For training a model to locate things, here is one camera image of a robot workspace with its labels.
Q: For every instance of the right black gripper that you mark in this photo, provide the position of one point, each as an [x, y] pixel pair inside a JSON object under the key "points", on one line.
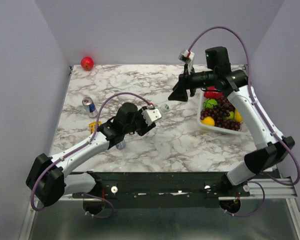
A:
{"points": [[184, 83]]}

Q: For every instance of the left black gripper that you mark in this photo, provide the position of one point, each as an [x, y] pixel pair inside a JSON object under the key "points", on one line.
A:
{"points": [[145, 128]]}

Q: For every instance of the green label water bottle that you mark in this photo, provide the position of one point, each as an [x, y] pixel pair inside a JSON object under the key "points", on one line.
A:
{"points": [[163, 113]]}

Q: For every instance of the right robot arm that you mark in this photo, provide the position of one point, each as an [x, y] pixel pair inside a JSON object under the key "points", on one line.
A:
{"points": [[271, 144]]}

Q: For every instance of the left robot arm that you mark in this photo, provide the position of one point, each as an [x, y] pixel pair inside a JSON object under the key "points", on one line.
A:
{"points": [[52, 177]]}

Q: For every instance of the tilted silver drink can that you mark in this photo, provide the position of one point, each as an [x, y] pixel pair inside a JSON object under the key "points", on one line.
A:
{"points": [[121, 145]]}

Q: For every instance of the green striped ball fruit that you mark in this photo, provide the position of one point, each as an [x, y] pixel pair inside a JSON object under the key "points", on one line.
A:
{"points": [[209, 103]]}

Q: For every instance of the red dragon fruit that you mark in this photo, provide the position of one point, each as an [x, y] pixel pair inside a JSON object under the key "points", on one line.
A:
{"points": [[212, 93]]}

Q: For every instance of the orange fruit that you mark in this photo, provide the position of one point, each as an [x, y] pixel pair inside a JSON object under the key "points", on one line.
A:
{"points": [[208, 121]]}

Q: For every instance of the dark purple grape bunch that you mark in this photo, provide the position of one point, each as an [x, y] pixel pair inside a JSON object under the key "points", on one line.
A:
{"points": [[219, 112]]}

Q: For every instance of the yellow m&m's candy bag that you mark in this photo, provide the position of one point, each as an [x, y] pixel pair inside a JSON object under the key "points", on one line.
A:
{"points": [[92, 126]]}

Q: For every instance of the upright red bull can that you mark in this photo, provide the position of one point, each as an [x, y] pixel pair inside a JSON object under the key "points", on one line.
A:
{"points": [[90, 107]]}

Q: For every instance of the white plastic fruit basket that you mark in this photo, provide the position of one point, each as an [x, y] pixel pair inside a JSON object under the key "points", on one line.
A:
{"points": [[244, 129]]}

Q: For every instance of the red apple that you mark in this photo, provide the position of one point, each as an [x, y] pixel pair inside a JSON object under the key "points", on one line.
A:
{"points": [[87, 63]]}

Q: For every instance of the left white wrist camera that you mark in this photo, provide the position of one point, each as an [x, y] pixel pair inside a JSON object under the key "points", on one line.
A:
{"points": [[151, 115]]}

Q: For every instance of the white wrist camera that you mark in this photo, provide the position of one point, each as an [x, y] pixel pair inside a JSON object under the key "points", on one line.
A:
{"points": [[187, 57], [151, 115]]}

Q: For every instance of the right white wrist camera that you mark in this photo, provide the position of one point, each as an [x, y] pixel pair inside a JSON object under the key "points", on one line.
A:
{"points": [[187, 57]]}

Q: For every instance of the black mounting base rail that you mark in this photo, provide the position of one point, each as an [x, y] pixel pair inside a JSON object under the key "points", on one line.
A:
{"points": [[145, 190]]}

